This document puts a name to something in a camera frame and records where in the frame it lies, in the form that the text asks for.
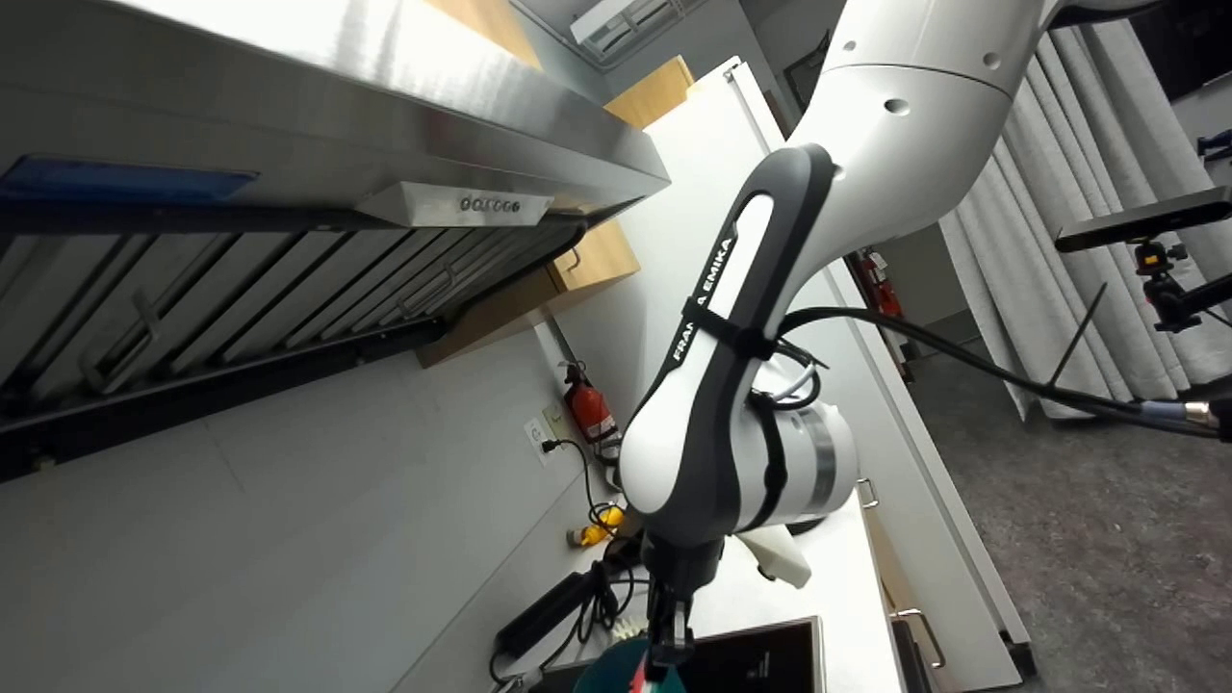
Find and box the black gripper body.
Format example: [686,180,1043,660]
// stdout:
[639,533,722,618]

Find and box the dark pot lid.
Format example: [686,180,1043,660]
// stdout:
[639,649,702,693]

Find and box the black open laptop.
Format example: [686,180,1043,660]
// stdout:
[603,515,645,568]

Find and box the small yellow plug adapter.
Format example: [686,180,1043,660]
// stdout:
[568,504,630,549]

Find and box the black power strip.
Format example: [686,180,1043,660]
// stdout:
[494,568,619,670]

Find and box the large red fire extinguisher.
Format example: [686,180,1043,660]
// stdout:
[563,361,622,448]

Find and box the small red fire extinguisher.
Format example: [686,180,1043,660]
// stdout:
[847,245,908,326]

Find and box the white pleated curtain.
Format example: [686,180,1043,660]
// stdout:
[934,24,1232,423]

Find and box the ceiling light fixture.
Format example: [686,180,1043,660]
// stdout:
[508,0,746,68]

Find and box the stainless steel range hood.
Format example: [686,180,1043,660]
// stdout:
[0,0,673,486]

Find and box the blue tape strip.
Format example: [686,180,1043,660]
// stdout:
[0,154,257,214]

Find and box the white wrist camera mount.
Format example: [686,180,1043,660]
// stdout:
[737,526,817,594]

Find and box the thin black outlet cord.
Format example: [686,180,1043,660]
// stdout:
[541,434,613,515]

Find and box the white wall outlet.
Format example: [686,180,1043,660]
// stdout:
[523,409,568,454]

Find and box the long metal drawer handle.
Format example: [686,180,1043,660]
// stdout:
[886,604,952,675]

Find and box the light wooden wall cabinet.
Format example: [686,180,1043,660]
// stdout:
[410,219,641,372]
[426,0,702,130]

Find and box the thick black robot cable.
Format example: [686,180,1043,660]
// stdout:
[773,303,1232,448]

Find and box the black camera stand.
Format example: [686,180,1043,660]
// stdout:
[1049,183,1232,339]

